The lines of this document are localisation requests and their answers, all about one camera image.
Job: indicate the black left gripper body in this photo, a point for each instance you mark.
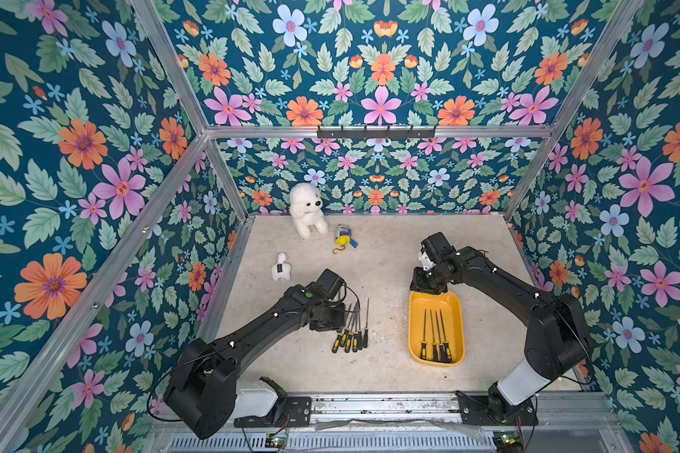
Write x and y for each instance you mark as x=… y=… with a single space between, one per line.
x=331 y=318

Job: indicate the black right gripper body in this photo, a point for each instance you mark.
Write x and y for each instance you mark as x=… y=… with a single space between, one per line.
x=426 y=281

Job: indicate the file tool yellow-black handle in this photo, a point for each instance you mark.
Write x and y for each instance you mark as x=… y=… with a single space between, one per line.
x=357 y=340
x=366 y=326
x=446 y=351
x=438 y=337
x=349 y=336
x=341 y=338
x=423 y=344
x=434 y=343

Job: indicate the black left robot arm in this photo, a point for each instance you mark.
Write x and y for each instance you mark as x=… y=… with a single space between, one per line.
x=202 y=387

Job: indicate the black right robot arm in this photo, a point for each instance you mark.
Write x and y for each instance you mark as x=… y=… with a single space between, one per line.
x=557 y=336

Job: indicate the yellow plastic storage tray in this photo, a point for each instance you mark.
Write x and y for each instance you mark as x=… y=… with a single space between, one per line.
x=450 y=305

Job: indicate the small white robot figurine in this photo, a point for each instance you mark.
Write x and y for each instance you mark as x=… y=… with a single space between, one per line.
x=281 y=270

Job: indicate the yellow blue small toy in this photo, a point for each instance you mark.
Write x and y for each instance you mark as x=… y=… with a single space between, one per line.
x=344 y=239

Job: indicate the white plush seal toy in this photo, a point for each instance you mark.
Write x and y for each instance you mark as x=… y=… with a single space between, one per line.
x=306 y=210

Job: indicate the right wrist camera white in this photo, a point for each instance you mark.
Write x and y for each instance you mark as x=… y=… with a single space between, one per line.
x=426 y=263

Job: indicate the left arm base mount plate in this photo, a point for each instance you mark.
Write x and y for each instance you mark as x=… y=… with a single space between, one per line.
x=289 y=412

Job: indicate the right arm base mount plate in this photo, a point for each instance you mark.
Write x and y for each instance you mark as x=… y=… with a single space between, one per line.
x=485 y=410

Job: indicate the black wall hook rail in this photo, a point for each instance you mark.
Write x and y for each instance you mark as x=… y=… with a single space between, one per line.
x=359 y=133

